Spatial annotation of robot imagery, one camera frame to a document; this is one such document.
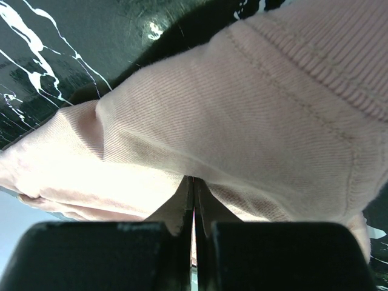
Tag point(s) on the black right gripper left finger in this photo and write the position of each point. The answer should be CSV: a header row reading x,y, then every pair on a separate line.
x,y
151,255

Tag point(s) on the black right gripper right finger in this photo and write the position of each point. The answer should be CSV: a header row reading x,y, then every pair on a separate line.
x,y
237,255

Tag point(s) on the pink printed t-shirt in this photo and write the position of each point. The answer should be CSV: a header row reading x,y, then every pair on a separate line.
x,y
283,115

